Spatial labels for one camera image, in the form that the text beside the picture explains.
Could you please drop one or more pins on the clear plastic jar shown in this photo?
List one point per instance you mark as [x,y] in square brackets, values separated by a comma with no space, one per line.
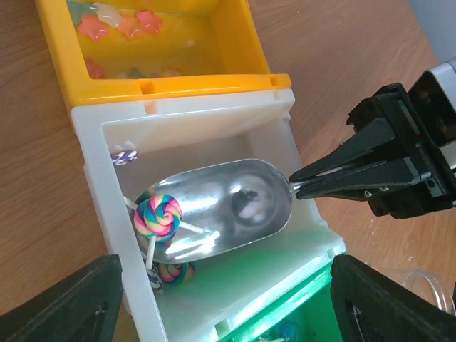
[430,287]

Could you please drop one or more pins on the rainbow swirl lollipop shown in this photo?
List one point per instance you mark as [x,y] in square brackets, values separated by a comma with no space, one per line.
[158,218]

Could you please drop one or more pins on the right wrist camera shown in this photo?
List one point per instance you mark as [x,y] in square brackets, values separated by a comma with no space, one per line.
[433,96]

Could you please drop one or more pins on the yellow plastic bin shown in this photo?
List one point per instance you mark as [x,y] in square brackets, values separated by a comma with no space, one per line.
[118,51]

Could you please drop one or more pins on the white plastic bin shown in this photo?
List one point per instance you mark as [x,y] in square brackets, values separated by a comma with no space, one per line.
[241,268]

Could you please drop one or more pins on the metal scoop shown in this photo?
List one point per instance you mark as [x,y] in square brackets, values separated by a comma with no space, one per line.
[236,203]

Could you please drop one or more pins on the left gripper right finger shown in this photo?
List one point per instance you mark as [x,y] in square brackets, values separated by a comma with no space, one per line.
[371,305]

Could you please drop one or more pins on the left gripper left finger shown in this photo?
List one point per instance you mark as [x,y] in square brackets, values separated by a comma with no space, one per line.
[82,307]

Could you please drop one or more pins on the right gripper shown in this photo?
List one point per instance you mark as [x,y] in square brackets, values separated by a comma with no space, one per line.
[412,177]

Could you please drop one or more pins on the green plastic bin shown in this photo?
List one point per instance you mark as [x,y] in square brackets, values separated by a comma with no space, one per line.
[298,307]

